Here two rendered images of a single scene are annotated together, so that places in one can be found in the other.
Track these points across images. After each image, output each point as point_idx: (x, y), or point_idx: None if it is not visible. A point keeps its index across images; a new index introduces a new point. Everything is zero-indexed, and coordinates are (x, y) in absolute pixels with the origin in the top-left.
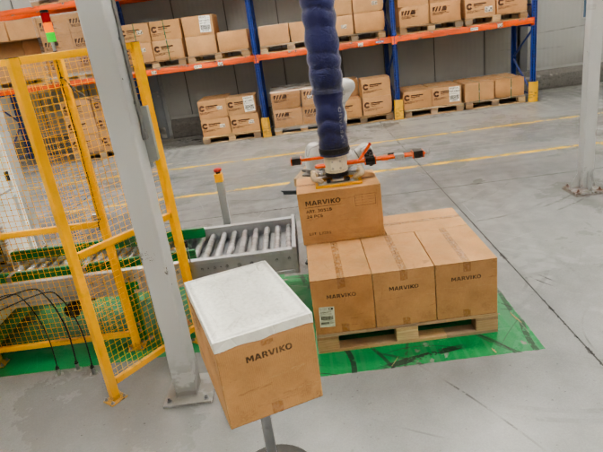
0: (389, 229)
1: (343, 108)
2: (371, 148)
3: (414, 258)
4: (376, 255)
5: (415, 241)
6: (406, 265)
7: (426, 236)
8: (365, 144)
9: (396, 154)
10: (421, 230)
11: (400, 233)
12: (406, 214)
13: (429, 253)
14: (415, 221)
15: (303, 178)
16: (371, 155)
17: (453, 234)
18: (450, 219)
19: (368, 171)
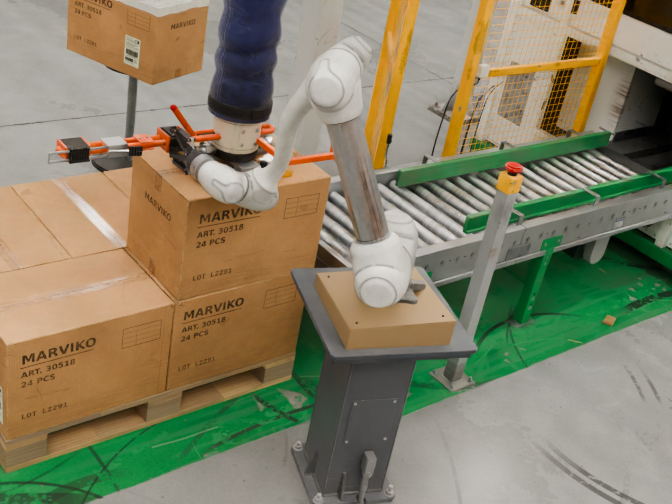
0: (125, 264)
1: (221, 19)
2: (201, 174)
3: (47, 196)
4: (114, 202)
5: (59, 232)
6: (54, 184)
7: (41, 245)
8: (215, 162)
9: (117, 137)
10: (58, 262)
11: (97, 251)
12: (111, 312)
13: (25, 207)
14: (80, 290)
15: (316, 176)
16: (168, 127)
17: None
18: (3, 297)
19: (190, 190)
